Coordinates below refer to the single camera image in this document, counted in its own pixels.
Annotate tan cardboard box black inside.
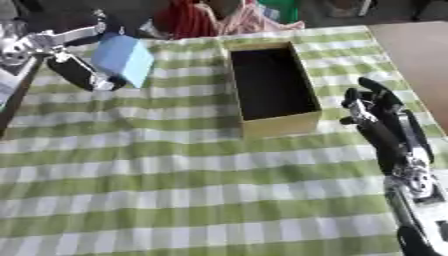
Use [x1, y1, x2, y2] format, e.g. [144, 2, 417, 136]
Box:
[220, 41, 326, 138]

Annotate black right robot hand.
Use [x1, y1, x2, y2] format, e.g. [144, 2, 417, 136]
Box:
[339, 77, 438, 175]

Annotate light blue rectangular block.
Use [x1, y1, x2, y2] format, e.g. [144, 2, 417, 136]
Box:
[89, 33, 158, 90]

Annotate person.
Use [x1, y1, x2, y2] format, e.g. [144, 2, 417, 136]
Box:
[152, 0, 308, 40]

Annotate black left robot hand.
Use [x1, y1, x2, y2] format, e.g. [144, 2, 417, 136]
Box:
[42, 10, 130, 92]

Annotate green bag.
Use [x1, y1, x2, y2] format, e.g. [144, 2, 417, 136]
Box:
[255, 0, 301, 24]

